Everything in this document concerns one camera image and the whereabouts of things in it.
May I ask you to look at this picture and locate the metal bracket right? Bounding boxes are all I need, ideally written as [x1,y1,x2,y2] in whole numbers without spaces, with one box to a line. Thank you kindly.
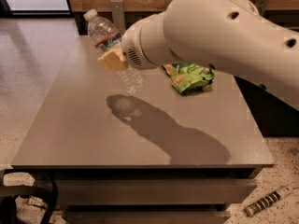
[254,0,270,16]

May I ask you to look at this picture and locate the grey table drawers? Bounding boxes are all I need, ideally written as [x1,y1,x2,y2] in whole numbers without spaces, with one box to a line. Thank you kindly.
[34,168,260,224]

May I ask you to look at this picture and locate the green snack bag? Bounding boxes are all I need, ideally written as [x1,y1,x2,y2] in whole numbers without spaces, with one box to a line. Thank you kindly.
[163,63,215,95]

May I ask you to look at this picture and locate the metal bracket left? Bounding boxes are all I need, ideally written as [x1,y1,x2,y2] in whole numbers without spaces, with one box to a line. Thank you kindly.
[110,0,126,34]

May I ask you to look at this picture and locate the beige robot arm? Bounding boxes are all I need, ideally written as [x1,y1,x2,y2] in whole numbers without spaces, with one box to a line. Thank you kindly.
[99,0,299,110]

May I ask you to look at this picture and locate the white striped cylinder on floor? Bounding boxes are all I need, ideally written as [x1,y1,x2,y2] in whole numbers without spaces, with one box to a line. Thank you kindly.
[244,186,294,217]

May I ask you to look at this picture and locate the clear plastic water bottle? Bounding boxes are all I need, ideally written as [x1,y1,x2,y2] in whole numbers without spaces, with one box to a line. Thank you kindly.
[84,9,146,95]

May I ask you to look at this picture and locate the black chair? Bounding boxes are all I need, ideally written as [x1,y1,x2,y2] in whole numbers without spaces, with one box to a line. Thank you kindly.
[0,169,58,224]

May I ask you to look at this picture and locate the metal bracket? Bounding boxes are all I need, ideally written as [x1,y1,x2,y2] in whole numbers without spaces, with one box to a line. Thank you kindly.
[254,0,270,16]
[110,0,126,34]

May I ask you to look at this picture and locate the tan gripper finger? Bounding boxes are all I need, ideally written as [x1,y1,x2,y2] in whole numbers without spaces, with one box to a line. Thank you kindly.
[98,48,128,71]

